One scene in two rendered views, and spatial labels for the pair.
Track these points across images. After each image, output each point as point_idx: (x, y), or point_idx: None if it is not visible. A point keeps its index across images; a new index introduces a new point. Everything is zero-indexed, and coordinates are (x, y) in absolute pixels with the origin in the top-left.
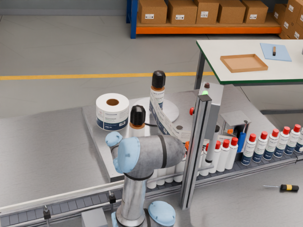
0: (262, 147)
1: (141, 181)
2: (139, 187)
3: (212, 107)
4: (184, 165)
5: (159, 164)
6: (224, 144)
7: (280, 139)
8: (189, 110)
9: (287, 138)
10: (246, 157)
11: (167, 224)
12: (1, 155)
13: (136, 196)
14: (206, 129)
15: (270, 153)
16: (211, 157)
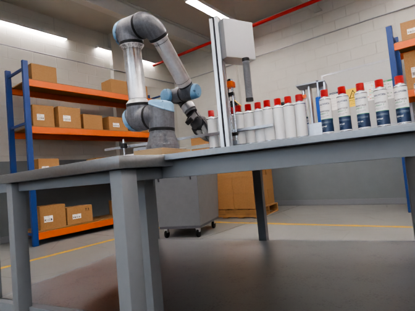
0: (340, 105)
1: (126, 49)
2: (126, 55)
3: (220, 23)
4: (239, 121)
5: (129, 23)
6: (284, 100)
7: (373, 97)
8: None
9: (380, 91)
10: (322, 120)
11: (153, 104)
12: None
13: (126, 66)
14: (221, 48)
15: (361, 116)
16: (248, 94)
